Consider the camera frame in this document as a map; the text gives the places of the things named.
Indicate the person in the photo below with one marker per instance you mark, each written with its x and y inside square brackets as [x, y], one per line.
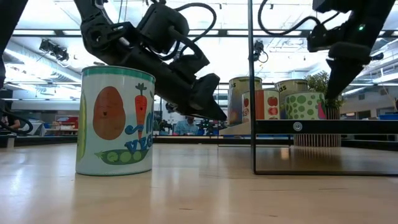
[186, 127]
[12, 123]

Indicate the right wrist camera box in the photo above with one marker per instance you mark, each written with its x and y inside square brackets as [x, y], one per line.
[321, 39]

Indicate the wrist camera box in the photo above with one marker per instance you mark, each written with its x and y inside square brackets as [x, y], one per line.
[321, 39]
[161, 25]

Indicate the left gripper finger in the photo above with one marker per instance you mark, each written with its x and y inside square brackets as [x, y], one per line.
[205, 99]

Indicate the mixed vegetables can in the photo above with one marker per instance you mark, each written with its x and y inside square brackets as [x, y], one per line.
[109, 124]

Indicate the green dotted can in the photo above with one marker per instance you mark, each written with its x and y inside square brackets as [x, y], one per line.
[304, 105]

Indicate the wooden shelf with black frame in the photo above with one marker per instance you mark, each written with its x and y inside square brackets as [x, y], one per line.
[326, 127]

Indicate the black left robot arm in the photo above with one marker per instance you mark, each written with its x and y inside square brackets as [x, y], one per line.
[99, 34]

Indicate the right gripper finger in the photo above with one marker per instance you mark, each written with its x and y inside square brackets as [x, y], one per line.
[340, 74]

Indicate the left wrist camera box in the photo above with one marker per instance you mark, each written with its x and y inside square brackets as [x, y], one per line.
[161, 25]

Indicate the potted green plant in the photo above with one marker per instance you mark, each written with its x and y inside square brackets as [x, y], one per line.
[317, 140]

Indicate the tall yellow labelled can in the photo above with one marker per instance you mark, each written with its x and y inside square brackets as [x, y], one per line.
[292, 88]

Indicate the red tomato can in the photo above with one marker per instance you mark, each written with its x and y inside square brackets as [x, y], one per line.
[267, 105]

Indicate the tall peaches can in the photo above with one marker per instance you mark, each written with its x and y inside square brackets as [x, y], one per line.
[236, 99]

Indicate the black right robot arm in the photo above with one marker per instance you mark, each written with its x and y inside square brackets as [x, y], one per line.
[326, 4]

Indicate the black aluminium table frame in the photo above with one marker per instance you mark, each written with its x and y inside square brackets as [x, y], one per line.
[186, 140]

